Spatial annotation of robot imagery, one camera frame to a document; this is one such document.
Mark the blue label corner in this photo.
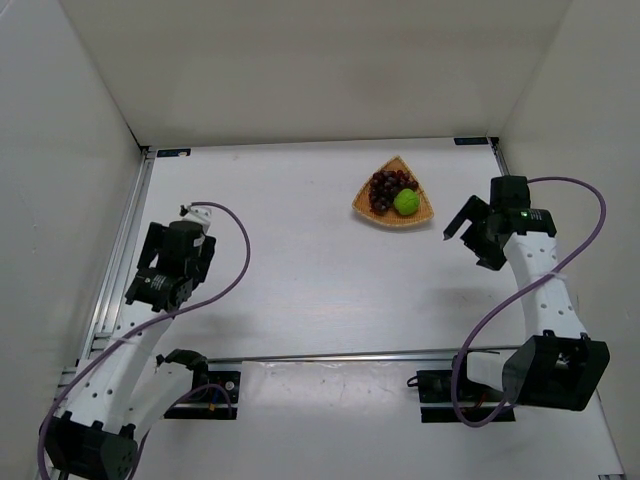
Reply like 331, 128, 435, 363
453, 137, 489, 146
156, 148, 191, 158

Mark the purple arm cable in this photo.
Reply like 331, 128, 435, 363
452, 176, 608, 427
38, 201, 251, 479

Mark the blue label right corner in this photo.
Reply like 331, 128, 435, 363
453, 137, 489, 146

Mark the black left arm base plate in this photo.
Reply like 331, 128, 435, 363
164, 370, 241, 421

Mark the woven triangular fruit basket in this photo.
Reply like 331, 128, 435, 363
352, 156, 434, 229

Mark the purple fake grape bunch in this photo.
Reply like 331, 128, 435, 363
368, 170, 419, 215

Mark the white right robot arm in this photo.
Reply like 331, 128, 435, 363
443, 175, 610, 428

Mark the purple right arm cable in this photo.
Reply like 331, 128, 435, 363
452, 176, 608, 427

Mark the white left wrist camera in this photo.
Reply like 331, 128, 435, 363
180, 205, 212, 235

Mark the blue label left corner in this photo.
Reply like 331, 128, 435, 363
156, 148, 191, 158

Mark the aluminium table rail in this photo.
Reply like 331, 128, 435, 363
204, 344, 571, 364

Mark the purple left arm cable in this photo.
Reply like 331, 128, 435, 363
38, 201, 251, 479

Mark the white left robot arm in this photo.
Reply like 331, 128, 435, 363
36, 201, 243, 479

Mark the green fake apple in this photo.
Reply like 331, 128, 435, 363
393, 188, 420, 216

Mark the aluminium left side rail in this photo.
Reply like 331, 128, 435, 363
54, 147, 156, 398

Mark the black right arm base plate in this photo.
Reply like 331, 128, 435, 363
406, 370, 502, 424

